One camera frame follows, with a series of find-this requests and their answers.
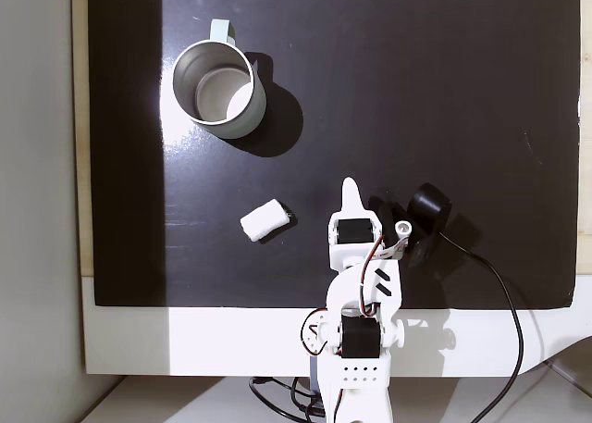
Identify white gauze roll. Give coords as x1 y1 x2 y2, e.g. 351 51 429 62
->
239 199 290 243

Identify black table mat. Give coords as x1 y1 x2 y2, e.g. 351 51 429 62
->
87 0 582 311

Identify pale green metal mug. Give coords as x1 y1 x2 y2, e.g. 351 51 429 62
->
172 19 266 141

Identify red black servo wire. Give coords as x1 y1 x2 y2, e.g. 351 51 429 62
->
358 237 388 318

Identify black oval gripper camera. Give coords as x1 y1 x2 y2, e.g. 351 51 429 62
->
392 181 452 269

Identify black camera cable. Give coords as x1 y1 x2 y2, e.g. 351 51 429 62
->
438 231 525 423

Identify black base cable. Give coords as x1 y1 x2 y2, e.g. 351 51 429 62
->
248 375 326 420

